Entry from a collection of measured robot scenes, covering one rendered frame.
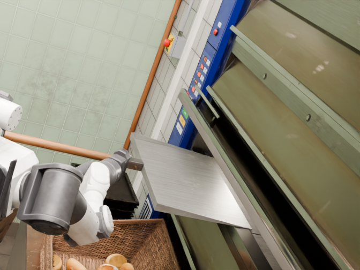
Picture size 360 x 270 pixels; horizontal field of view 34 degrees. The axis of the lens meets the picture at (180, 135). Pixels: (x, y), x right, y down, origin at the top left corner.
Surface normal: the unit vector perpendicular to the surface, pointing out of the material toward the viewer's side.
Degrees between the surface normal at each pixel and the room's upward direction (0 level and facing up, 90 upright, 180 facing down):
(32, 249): 0
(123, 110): 90
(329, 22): 90
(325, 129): 90
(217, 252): 70
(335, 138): 90
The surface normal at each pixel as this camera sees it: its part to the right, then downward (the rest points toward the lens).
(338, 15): -0.91, -0.22
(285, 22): -0.74, -0.51
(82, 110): 0.22, 0.42
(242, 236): 0.34, -0.88
